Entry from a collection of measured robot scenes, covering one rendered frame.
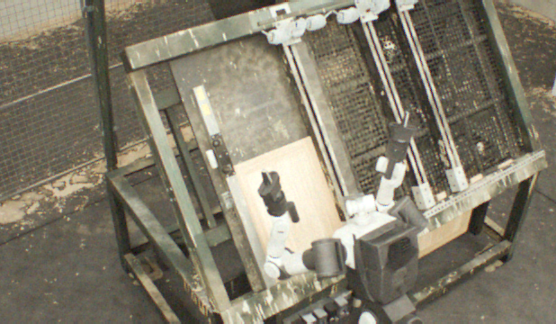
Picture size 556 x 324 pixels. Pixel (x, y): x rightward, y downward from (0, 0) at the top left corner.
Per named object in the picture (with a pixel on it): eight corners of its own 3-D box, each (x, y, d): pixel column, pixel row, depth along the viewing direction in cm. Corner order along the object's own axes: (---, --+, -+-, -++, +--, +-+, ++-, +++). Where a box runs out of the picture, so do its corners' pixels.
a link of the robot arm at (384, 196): (394, 175, 306) (387, 204, 319) (373, 179, 304) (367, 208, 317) (403, 193, 299) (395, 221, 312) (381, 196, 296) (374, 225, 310)
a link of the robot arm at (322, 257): (322, 276, 272) (344, 270, 261) (304, 277, 266) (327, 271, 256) (317, 247, 275) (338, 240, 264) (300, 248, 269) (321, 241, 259)
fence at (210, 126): (264, 288, 307) (267, 288, 303) (190, 90, 300) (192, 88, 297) (273, 283, 309) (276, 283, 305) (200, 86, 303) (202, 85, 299)
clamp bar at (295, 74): (344, 247, 328) (372, 247, 306) (260, 14, 320) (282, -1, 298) (360, 238, 332) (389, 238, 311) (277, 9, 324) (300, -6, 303)
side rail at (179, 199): (210, 310, 301) (220, 312, 291) (123, 77, 293) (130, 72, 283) (222, 304, 303) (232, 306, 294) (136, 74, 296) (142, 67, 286)
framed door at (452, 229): (356, 289, 390) (359, 292, 388) (366, 220, 356) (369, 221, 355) (463, 229, 431) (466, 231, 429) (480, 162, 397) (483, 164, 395)
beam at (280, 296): (220, 334, 301) (229, 337, 292) (210, 310, 301) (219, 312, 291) (534, 167, 401) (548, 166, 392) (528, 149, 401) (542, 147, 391)
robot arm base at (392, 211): (422, 223, 292) (434, 220, 281) (402, 243, 288) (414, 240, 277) (399, 197, 292) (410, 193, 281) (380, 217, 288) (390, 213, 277)
